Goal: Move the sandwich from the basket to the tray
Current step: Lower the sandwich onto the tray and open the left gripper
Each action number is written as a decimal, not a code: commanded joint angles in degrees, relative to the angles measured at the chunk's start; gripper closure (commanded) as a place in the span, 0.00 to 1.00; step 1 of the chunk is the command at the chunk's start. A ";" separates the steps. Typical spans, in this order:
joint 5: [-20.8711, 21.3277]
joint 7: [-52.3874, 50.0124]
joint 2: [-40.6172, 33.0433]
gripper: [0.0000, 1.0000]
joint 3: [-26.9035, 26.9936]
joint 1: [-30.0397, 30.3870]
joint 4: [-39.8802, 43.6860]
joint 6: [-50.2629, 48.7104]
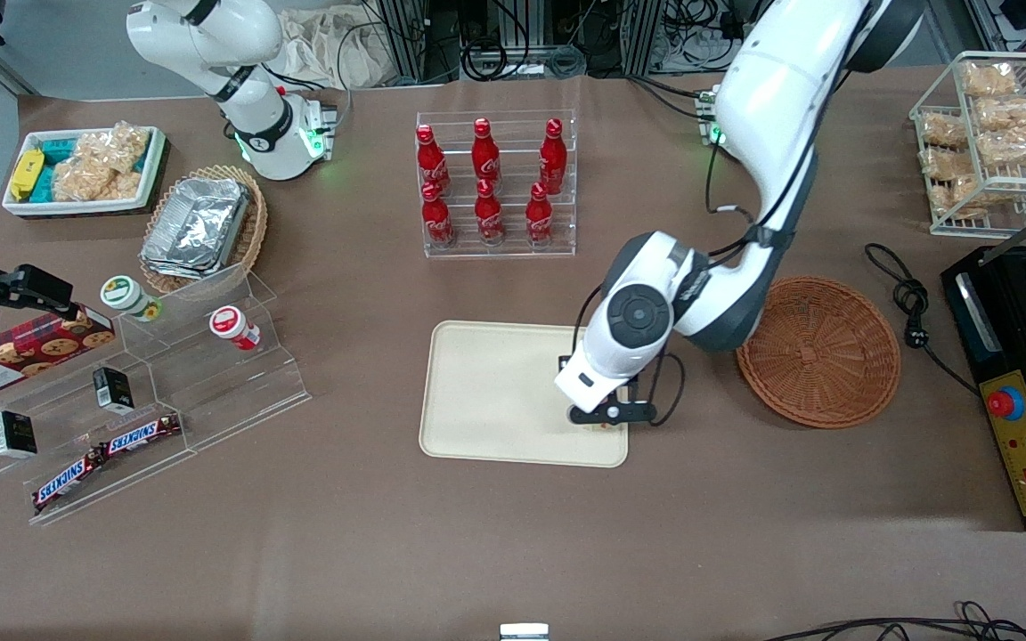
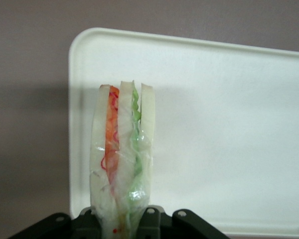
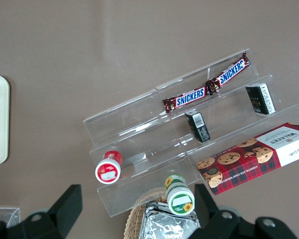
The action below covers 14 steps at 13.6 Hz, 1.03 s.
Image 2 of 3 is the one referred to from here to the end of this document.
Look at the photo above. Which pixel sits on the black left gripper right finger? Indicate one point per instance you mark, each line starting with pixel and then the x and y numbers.
pixel 189 224

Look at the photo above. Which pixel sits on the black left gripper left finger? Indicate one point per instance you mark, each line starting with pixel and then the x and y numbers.
pixel 54 226

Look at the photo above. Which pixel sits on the triangle sandwich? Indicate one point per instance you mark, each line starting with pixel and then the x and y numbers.
pixel 122 154

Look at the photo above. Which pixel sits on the cream rectangular tray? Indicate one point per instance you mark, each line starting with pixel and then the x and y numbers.
pixel 214 137

